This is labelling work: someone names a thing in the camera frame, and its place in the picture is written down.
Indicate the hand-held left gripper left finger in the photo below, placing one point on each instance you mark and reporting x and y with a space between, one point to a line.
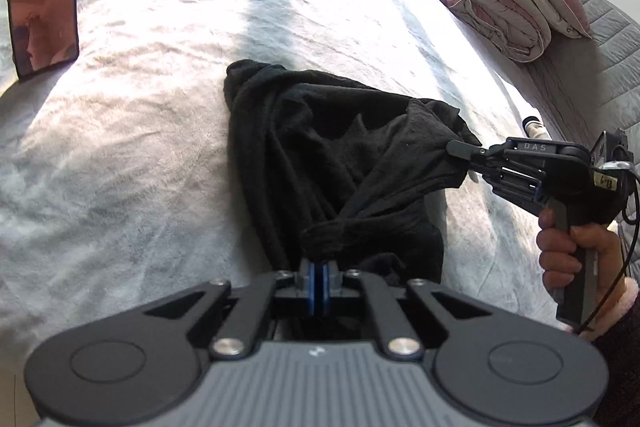
312 289

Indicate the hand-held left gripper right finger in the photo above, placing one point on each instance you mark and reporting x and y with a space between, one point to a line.
326 289

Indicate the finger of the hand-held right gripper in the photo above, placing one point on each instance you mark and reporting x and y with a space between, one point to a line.
515 184
465 150

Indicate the black t-shirt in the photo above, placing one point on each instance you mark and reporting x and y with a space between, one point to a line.
310 147

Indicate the person's right forearm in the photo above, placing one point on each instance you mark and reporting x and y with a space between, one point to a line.
612 312

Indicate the person's right hand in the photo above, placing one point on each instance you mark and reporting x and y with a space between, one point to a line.
557 252

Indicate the white folded towel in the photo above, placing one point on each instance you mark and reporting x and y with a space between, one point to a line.
539 129

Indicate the grey quilted headboard cover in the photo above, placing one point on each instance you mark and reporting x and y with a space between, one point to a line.
600 67

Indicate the folded beige pink quilt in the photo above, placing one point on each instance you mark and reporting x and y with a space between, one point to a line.
495 2

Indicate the white bed sheet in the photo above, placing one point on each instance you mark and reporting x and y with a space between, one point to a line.
150 157

